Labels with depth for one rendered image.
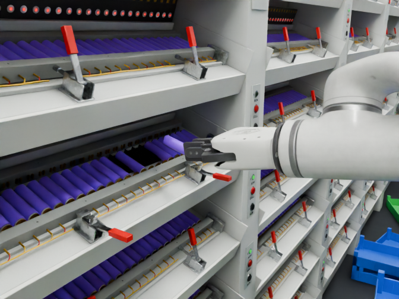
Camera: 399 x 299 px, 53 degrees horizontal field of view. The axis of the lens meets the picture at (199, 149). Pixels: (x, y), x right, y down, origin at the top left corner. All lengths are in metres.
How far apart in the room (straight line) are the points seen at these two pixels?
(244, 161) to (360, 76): 0.19
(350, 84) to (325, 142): 0.08
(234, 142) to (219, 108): 0.34
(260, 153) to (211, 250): 0.42
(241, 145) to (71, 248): 0.27
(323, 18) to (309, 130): 1.01
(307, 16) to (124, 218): 1.11
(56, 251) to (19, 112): 0.20
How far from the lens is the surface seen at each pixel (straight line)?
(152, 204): 0.69
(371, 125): 0.54
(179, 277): 0.85
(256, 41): 0.90
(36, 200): 0.63
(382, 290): 1.53
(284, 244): 1.39
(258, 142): 0.57
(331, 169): 0.55
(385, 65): 0.52
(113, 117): 0.58
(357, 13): 2.23
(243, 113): 0.89
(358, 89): 0.56
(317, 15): 1.55
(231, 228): 0.99
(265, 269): 1.26
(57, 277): 0.58
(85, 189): 0.66
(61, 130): 0.52
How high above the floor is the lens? 1.24
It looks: 17 degrees down
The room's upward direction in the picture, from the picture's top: straight up
